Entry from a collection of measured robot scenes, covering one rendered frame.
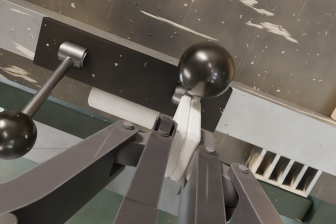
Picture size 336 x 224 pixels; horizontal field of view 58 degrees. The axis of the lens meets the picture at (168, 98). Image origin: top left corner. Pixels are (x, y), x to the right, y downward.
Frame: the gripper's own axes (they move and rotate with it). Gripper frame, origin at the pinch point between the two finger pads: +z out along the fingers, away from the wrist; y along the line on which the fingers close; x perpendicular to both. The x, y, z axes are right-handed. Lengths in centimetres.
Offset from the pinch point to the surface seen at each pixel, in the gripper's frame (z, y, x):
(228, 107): 11.6, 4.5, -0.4
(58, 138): 250, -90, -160
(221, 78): -0.2, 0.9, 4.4
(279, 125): 11.6, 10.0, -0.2
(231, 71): 0.4, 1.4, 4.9
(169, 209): 183, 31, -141
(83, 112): 20.8, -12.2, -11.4
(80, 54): 9.6, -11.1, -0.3
